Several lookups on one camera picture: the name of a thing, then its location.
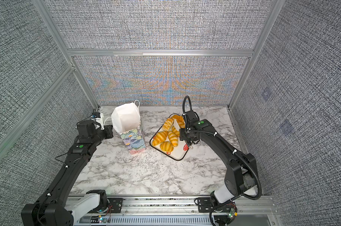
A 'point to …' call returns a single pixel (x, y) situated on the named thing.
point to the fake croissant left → (159, 138)
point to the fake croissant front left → (166, 146)
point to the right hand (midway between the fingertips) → (183, 135)
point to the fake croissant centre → (173, 139)
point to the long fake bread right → (180, 120)
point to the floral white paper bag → (125, 120)
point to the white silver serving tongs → (176, 125)
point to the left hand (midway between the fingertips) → (112, 125)
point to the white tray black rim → (166, 140)
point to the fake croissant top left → (167, 124)
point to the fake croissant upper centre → (174, 130)
